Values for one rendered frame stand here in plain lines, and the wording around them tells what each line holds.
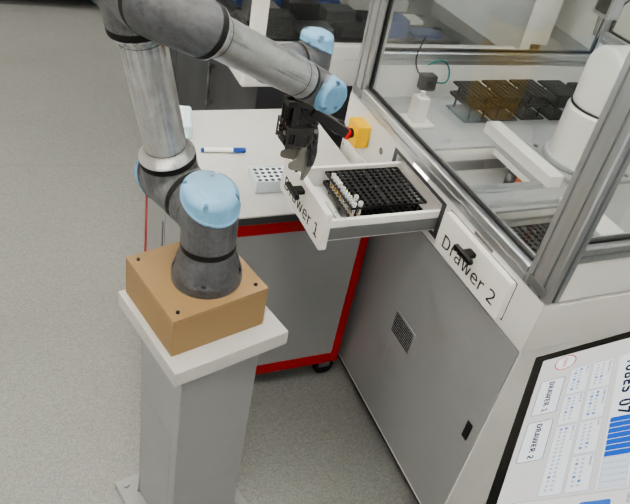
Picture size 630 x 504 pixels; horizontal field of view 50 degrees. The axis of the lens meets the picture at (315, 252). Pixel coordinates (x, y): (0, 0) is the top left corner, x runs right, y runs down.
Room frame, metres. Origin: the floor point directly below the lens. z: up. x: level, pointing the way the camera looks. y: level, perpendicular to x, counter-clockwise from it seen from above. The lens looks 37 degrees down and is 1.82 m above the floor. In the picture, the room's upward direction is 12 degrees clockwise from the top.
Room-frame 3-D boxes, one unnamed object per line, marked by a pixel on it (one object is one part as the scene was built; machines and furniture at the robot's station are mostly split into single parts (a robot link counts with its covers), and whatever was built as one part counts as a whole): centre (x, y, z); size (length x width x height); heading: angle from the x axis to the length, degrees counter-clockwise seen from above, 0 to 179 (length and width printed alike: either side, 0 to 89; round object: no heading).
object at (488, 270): (1.36, -0.38, 0.87); 0.29 x 0.02 x 0.11; 29
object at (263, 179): (1.70, 0.17, 0.78); 0.12 x 0.08 x 0.04; 117
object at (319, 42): (1.46, 0.09, 1.26); 0.09 x 0.08 x 0.11; 138
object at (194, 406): (1.12, 0.22, 0.38); 0.30 x 0.30 x 0.76; 43
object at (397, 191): (1.58, -0.12, 0.87); 0.22 x 0.18 x 0.06; 119
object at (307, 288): (1.85, 0.24, 0.38); 0.62 x 0.58 x 0.76; 29
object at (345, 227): (1.58, -0.13, 0.86); 0.40 x 0.26 x 0.06; 119
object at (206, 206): (1.12, 0.23, 1.03); 0.13 x 0.12 x 0.14; 48
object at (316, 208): (1.48, 0.05, 0.87); 0.29 x 0.02 x 0.11; 29
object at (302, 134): (1.46, 0.10, 1.10); 0.09 x 0.08 x 0.12; 119
